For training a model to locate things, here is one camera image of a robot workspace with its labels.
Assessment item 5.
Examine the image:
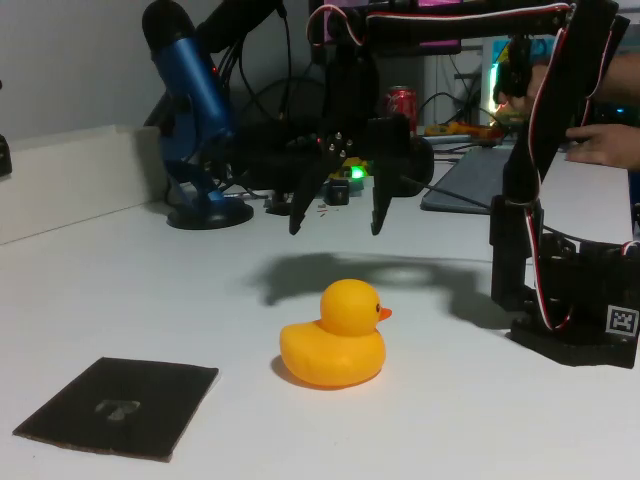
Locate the black white marker tag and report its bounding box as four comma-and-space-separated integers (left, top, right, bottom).
606, 304, 640, 337

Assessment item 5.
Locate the person's right hand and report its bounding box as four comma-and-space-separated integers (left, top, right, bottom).
493, 60, 551, 115

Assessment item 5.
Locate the black cardboard square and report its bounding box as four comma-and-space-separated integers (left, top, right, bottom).
12, 356, 220, 462

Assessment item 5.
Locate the dark camera cable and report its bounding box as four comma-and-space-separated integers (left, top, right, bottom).
399, 173, 496, 209

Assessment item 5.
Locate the yellow rubber duck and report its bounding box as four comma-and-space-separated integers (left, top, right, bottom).
279, 278, 394, 389

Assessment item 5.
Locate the red soda can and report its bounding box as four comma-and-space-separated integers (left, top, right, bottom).
383, 84, 419, 134

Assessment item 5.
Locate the yellow orange hand tool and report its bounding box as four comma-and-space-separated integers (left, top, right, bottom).
424, 121, 504, 146

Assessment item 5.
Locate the black leader arm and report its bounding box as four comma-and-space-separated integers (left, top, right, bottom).
492, 33, 535, 101

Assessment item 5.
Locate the person's right forearm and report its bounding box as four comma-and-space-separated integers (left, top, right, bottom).
597, 52, 640, 104

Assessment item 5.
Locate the white box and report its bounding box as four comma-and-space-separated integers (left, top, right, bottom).
0, 123, 169, 246

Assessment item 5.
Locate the black hanging cable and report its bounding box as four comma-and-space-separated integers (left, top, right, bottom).
277, 9, 294, 121

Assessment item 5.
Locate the black computer mouse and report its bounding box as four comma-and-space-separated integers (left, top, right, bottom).
399, 135, 435, 197

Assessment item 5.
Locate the small black cube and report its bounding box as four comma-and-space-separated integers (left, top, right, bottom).
324, 178, 351, 206

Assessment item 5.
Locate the blue desktop microphone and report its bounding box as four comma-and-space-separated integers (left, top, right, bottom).
141, 0, 255, 231

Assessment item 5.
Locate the black audio device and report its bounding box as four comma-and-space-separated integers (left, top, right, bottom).
234, 124, 331, 194

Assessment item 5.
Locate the person's left hand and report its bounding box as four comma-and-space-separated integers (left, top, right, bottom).
566, 122, 640, 170

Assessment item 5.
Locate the grey laptop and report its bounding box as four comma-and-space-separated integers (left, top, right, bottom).
420, 147, 519, 215

